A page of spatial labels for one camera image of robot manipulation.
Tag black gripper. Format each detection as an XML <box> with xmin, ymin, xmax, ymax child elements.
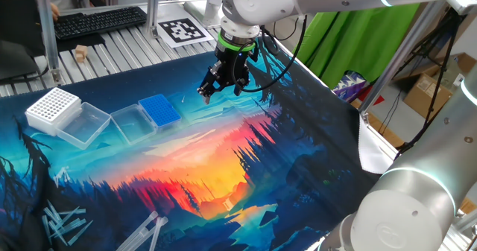
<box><xmin>197</xmin><ymin>44</ymin><xmax>261</xmax><ymax>105</ymax></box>

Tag blue pipette tip holder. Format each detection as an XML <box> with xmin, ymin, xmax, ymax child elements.
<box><xmin>138</xmin><ymin>93</ymin><xmax>183</xmax><ymax>128</ymax></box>

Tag clear lid of blue holder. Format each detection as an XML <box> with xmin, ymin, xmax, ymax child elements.
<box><xmin>110</xmin><ymin>104</ymin><xmax>157</xmax><ymax>146</ymax></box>

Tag clear lid of white holder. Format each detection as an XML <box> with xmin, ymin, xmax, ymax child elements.
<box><xmin>55</xmin><ymin>101</ymin><xmax>112</xmax><ymax>150</ymax></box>

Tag large clear pipette tip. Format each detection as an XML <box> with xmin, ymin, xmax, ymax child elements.
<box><xmin>148</xmin><ymin>216</ymin><xmax>169</xmax><ymax>251</ymax></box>
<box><xmin>124</xmin><ymin>216</ymin><xmax>165</xmax><ymax>251</ymax></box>
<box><xmin>116</xmin><ymin>210</ymin><xmax>159</xmax><ymax>251</ymax></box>

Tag white pipette tip holder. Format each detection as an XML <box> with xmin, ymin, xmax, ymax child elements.
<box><xmin>25</xmin><ymin>86</ymin><xmax>82</xmax><ymax>136</ymax></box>

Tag black white marker sheet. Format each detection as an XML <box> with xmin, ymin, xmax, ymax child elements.
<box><xmin>157</xmin><ymin>17</ymin><xmax>215</xmax><ymax>49</ymax></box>

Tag printed sunset forest cloth mat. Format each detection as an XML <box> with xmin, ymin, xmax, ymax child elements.
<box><xmin>0</xmin><ymin>36</ymin><xmax>394</xmax><ymax>251</ymax></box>

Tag white device base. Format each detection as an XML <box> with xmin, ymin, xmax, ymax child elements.
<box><xmin>183</xmin><ymin>0</ymin><xmax>224</xmax><ymax>29</ymax></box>

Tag purple printed box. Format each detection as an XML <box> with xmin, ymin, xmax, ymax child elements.
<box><xmin>332</xmin><ymin>72</ymin><xmax>368</xmax><ymax>103</ymax></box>

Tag green cloth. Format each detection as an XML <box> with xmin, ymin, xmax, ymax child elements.
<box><xmin>294</xmin><ymin>3</ymin><xmax>421</xmax><ymax>90</ymax></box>

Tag black computer keyboard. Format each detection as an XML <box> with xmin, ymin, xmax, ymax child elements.
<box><xmin>53</xmin><ymin>6</ymin><xmax>148</xmax><ymax>41</ymax></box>

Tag red flat item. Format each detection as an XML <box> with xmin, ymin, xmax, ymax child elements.
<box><xmin>359</xmin><ymin>85</ymin><xmax>385</xmax><ymax>107</ymax></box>

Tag small wooden block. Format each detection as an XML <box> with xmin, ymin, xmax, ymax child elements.
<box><xmin>74</xmin><ymin>44</ymin><xmax>89</xmax><ymax>63</ymax></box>

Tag cardboard box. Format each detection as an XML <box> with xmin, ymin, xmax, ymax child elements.
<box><xmin>391</xmin><ymin>51</ymin><xmax>477</xmax><ymax>84</ymax></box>
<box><xmin>402</xmin><ymin>73</ymin><xmax>454</xmax><ymax>120</ymax></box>

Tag black tripod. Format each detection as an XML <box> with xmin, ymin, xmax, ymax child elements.
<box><xmin>394</xmin><ymin>8</ymin><xmax>470</xmax><ymax>159</ymax></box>

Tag green wrist mounting ring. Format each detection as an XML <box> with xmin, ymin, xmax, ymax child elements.
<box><xmin>217</xmin><ymin>33</ymin><xmax>257</xmax><ymax>53</ymax></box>

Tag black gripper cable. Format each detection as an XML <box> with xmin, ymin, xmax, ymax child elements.
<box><xmin>203</xmin><ymin>0</ymin><xmax>309</xmax><ymax>94</ymax></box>

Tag aluminium frame post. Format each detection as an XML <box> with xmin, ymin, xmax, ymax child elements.
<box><xmin>358</xmin><ymin>0</ymin><xmax>448</xmax><ymax>124</ymax></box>
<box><xmin>145</xmin><ymin>0</ymin><xmax>162</xmax><ymax>39</ymax></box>
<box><xmin>33</xmin><ymin>0</ymin><xmax>63</xmax><ymax>84</ymax></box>

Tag aluminium table rail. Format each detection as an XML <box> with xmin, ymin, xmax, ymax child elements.
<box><xmin>57</xmin><ymin>0</ymin><xmax>208</xmax><ymax>17</ymax></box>

